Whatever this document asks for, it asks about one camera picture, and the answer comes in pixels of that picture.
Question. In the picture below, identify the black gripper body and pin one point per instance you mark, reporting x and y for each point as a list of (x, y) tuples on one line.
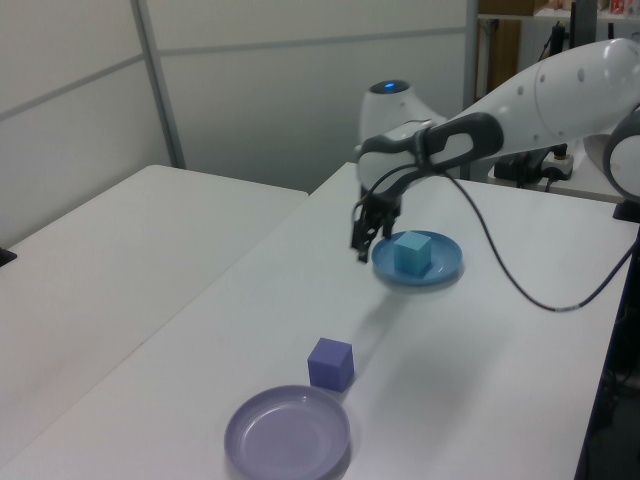
[(382, 207)]

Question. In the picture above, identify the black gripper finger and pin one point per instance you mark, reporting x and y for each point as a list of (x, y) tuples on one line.
[(361, 240), (391, 226)]

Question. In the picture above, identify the cyan foam cube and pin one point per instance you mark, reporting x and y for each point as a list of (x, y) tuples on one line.
[(411, 255)]

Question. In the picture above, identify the purple foam cube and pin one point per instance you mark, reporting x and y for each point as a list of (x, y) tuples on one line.
[(327, 370)]

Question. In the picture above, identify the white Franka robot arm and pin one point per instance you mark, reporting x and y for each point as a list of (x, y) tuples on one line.
[(550, 100)]

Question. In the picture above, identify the blue plastic plate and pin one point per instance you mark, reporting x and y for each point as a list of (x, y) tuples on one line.
[(445, 260)]

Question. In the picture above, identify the black electronics box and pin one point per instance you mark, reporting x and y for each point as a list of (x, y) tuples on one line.
[(507, 169)]

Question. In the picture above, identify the brown cardboard panel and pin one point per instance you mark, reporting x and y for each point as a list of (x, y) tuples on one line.
[(502, 60)]

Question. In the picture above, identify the purple plastic plate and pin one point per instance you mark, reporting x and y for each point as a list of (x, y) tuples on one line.
[(287, 435)]

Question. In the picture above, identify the grey partition post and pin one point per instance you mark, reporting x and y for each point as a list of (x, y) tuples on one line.
[(475, 50)]

